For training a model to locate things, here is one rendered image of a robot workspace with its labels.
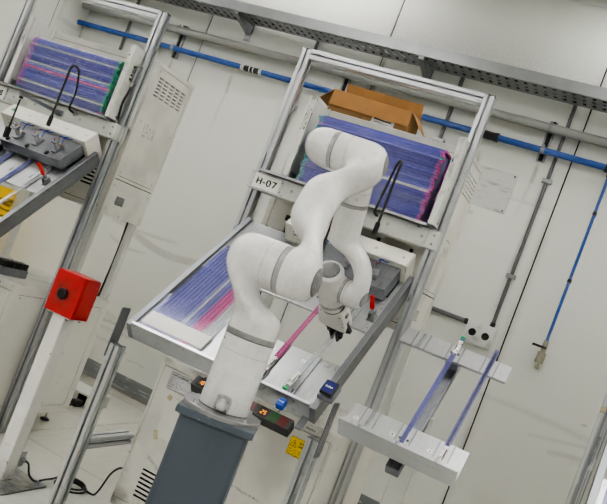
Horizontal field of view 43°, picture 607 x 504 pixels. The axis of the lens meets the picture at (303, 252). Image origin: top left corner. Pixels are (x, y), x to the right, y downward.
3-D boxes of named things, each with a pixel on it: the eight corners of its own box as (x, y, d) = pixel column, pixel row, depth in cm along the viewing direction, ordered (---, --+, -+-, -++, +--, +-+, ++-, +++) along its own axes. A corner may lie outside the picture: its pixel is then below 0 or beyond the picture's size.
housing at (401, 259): (402, 297, 273) (407, 266, 264) (284, 252, 291) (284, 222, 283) (411, 285, 278) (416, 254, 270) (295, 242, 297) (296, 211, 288)
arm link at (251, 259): (263, 347, 173) (301, 248, 174) (194, 317, 179) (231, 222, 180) (280, 348, 184) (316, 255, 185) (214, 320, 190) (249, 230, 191)
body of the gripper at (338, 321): (353, 300, 234) (355, 322, 242) (325, 287, 238) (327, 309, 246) (340, 317, 230) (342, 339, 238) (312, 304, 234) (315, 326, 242)
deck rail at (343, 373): (314, 424, 224) (315, 410, 221) (308, 421, 225) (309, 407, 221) (412, 290, 274) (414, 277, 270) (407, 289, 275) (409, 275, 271)
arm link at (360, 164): (249, 293, 185) (310, 317, 180) (243, 265, 175) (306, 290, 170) (339, 151, 209) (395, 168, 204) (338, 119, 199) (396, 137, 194)
